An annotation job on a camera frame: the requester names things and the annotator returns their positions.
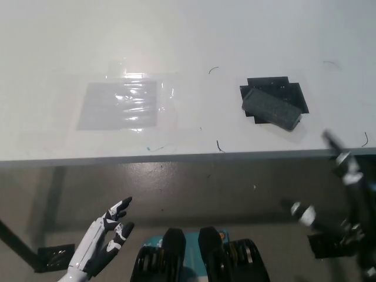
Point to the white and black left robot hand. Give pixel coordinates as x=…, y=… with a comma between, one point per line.
x=97, y=241

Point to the dark right robot hand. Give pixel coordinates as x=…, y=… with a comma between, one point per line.
x=359, y=205

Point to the dark grey whiteboard eraser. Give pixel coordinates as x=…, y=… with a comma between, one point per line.
x=271, y=110

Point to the black table leg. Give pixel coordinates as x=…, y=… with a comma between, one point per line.
x=17, y=241

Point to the clear tape strip teal end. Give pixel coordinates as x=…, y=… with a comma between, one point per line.
x=149, y=148

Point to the clear plastic sheet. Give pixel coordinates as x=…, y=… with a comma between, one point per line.
x=117, y=105

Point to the clear plastic film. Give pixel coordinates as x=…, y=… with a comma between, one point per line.
x=176, y=100

